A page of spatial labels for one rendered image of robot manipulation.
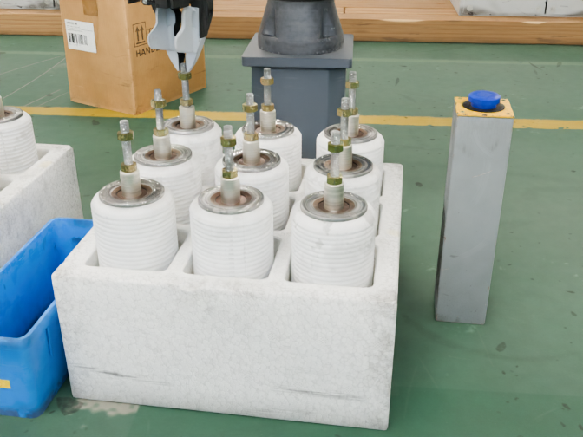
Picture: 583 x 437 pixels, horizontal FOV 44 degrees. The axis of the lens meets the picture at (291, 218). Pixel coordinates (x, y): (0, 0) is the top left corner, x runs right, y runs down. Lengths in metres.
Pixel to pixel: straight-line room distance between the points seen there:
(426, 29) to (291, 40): 1.47
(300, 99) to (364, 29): 1.42
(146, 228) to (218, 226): 0.09
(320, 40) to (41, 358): 0.68
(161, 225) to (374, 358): 0.28
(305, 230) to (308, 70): 0.51
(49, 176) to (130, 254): 0.35
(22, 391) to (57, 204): 0.37
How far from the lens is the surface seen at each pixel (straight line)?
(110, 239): 0.85
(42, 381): 0.93
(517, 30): 2.73
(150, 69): 1.94
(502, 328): 1.09
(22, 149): 1.17
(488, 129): 0.95
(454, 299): 1.06
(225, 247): 0.81
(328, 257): 0.79
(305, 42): 1.25
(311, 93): 1.26
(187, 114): 1.05
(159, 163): 0.94
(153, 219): 0.83
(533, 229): 1.37
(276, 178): 0.91
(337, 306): 0.79
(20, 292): 1.06
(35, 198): 1.13
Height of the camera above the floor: 0.61
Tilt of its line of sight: 27 degrees down
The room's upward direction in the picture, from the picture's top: straight up
